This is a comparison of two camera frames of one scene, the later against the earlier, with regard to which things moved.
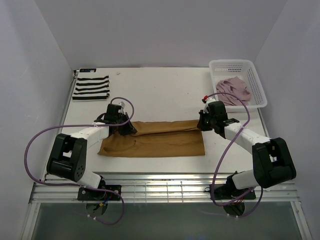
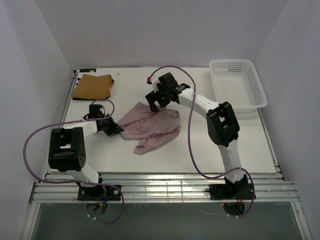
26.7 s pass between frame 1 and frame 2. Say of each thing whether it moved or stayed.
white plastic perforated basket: stayed
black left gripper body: moved
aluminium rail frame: stayed
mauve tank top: moved
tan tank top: moved
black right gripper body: moved
